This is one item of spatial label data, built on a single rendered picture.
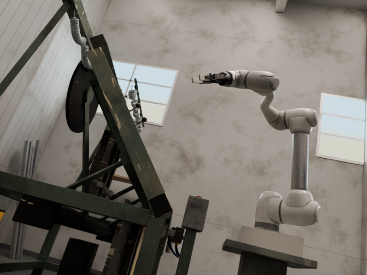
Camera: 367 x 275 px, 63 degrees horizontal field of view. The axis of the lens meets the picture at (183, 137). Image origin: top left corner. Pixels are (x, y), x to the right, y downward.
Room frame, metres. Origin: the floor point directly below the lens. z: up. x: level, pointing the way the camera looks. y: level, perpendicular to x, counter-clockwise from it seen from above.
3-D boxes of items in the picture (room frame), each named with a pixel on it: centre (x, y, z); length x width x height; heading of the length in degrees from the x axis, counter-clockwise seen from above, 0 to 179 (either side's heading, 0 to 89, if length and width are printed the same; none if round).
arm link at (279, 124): (1.87, -0.62, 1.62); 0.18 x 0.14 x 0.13; 137
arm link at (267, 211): (1.96, -0.67, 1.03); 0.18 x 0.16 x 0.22; 47
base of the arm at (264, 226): (1.99, -0.67, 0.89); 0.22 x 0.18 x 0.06; 179
